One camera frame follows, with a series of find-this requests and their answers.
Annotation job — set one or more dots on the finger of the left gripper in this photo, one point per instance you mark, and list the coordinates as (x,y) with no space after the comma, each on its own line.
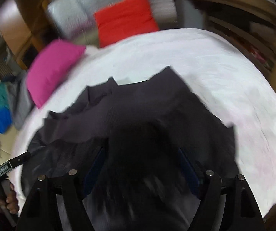
(20,160)

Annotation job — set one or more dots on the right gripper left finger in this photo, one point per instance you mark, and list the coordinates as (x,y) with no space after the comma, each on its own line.
(40,211)

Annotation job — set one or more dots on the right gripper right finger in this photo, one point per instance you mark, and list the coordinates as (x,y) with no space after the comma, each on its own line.
(225,203)

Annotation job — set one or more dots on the black garment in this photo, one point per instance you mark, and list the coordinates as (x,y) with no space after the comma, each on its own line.
(140,127)

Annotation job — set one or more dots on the person's left hand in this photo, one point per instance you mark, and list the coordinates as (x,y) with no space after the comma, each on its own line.
(11,202)

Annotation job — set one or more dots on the grey garment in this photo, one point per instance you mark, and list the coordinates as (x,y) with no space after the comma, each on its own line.
(19,100)

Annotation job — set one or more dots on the pink cushion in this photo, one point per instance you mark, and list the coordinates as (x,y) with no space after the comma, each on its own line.
(50,68)

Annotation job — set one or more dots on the white bed blanket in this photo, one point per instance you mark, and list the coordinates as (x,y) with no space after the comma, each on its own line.
(229,85)

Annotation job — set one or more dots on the brown wooden cabinet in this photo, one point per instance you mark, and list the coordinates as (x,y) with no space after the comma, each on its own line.
(26,29)

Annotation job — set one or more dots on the silver foil headboard panel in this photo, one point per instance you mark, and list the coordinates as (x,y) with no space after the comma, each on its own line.
(75,22)

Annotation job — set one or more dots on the wooden shelf unit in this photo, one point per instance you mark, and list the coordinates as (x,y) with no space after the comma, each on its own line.
(249,25)

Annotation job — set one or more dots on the red cushion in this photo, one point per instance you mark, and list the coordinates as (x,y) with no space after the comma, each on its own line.
(123,20)

